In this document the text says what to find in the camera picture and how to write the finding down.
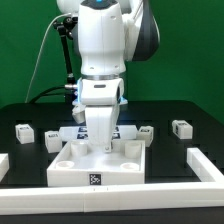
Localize black base cables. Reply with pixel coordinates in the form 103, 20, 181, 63
28, 85, 75, 104

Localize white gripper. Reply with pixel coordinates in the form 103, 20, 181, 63
85, 105, 119, 153

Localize white obstacle fence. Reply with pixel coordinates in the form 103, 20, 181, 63
0, 148, 224, 215

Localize white square tabletop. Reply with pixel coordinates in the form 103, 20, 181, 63
47, 140, 145, 187

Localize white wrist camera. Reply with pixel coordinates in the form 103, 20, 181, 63
72, 103, 85, 124

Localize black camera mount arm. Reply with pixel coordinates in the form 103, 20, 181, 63
53, 16, 78, 103

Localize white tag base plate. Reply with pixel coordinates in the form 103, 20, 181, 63
59, 125, 137, 142

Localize white camera cable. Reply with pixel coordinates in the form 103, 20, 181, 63
24, 12, 73, 104

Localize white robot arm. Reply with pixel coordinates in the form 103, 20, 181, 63
56, 0, 160, 152

